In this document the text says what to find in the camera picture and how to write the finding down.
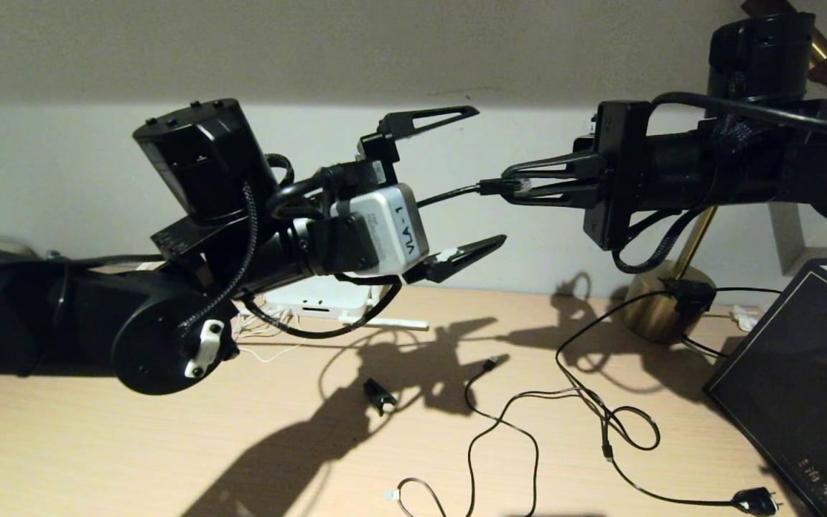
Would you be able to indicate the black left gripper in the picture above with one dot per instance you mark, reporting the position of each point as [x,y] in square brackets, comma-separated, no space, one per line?
[374,161]

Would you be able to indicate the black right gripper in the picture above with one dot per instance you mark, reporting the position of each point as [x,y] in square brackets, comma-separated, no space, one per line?
[622,158]

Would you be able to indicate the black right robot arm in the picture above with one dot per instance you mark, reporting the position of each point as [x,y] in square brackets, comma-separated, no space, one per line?
[801,165]

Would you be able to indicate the white router with antennas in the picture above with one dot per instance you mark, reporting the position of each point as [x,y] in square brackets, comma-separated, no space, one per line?
[313,298]

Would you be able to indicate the brass desk lamp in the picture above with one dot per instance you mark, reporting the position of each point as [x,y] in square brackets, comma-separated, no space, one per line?
[654,319]

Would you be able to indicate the black plastic clip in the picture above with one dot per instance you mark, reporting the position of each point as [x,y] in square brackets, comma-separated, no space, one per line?
[379,395]

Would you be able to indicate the small white connector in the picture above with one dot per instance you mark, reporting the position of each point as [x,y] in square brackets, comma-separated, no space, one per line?
[744,319]

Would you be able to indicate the black box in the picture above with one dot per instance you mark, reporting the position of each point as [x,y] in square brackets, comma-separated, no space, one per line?
[779,388]

